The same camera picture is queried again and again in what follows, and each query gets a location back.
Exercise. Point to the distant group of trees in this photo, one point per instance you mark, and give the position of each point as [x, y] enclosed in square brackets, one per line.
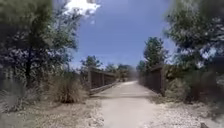
[116, 71]

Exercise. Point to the brown wooden bridge railing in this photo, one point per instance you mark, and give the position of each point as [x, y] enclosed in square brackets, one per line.
[100, 80]
[155, 80]

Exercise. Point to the pine tree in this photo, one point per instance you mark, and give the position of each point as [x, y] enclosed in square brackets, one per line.
[154, 51]

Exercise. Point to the pale dirt path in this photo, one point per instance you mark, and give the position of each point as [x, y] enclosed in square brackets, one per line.
[126, 110]

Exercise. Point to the row of trees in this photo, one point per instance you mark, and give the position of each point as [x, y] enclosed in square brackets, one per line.
[196, 40]
[36, 43]

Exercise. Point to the stony dry verge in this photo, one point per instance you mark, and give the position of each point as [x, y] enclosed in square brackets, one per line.
[180, 115]
[50, 115]

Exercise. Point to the robot's own part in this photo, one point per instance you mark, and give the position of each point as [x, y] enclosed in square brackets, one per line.
[204, 126]

